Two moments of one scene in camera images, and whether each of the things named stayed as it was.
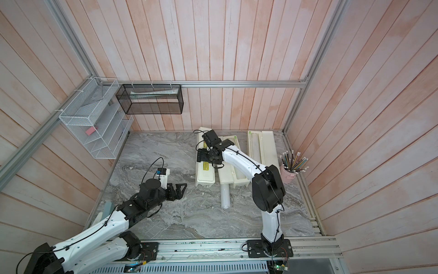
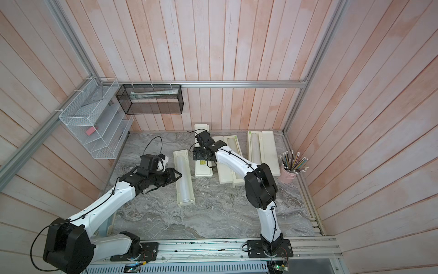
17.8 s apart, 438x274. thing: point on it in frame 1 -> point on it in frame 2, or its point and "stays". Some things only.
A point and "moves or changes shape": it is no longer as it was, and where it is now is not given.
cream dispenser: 261,146 stays
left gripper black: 179,194 -> 171,176
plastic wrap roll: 255,147 stays
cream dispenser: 231,174 stays
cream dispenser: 205,173 moves or changes shape
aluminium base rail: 315,250 stays
